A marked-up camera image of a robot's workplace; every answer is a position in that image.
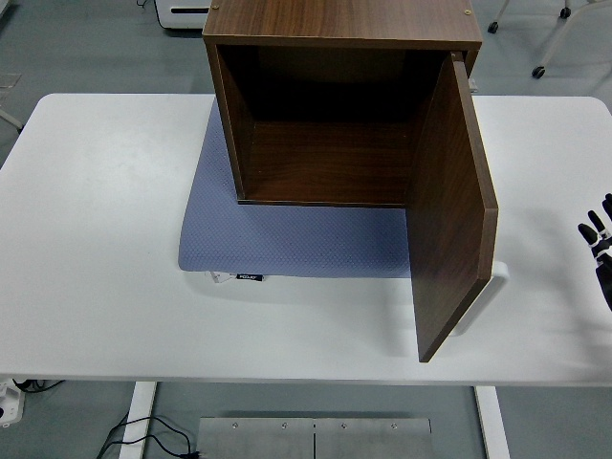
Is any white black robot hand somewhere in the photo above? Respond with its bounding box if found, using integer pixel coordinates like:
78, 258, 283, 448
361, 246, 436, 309
577, 192, 612, 312

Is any brown wooden cabinet door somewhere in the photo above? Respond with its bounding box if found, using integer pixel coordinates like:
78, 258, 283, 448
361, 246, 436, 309
404, 51, 499, 363

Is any brown wooden cabinet body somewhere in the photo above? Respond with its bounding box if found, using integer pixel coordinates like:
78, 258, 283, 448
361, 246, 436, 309
201, 0, 483, 208

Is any white chair with caster wheels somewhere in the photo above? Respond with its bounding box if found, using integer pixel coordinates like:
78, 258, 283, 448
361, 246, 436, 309
487, 0, 612, 78

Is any blue-grey textured mat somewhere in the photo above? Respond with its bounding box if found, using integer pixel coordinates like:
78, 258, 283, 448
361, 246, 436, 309
177, 102, 412, 279

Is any grey metal plate with screws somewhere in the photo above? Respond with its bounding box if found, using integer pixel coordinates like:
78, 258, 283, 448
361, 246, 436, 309
195, 417, 433, 459

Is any white appliance with slot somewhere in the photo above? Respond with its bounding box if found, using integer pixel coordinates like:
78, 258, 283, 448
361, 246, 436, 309
153, 0, 214, 34

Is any white power strip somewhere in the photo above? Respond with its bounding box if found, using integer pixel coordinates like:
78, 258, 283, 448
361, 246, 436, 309
0, 377, 25, 426

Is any white door handle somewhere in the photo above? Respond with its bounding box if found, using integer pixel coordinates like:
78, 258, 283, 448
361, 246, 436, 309
448, 261, 512, 338

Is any black floor cable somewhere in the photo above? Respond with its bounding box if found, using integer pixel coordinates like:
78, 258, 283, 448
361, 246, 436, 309
95, 414, 205, 459

